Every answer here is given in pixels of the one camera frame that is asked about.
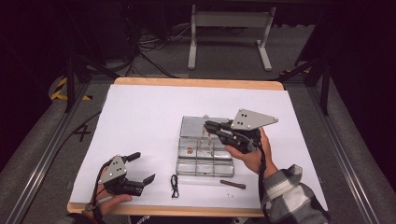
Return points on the white metal stand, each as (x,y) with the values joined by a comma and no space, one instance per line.
(230,19)

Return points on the person's left hand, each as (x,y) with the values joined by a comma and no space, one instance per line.
(106,203)

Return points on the clear compartment organizer box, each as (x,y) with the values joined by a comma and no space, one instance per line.
(194,161)

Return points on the aluminium floor rail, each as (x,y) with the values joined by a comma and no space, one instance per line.
(342,155)
(46,155)

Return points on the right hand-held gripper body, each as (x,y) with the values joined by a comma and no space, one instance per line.
(249,119)

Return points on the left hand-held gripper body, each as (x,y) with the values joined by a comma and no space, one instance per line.
(116,169)

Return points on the black pen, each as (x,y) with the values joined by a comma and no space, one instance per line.
(233,184)

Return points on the wooden table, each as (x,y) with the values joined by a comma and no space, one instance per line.
(193,82)

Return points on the yellow black hazard tape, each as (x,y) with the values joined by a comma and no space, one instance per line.
(59,88)

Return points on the person's right hand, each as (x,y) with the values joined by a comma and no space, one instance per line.
(257,158)

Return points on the black metal stand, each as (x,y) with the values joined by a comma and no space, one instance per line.
(324,90)
(70,81)

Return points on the small pearl earring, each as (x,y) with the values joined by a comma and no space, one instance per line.
(229,195)

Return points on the white table mat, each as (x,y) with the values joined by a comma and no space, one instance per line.
(149,118)

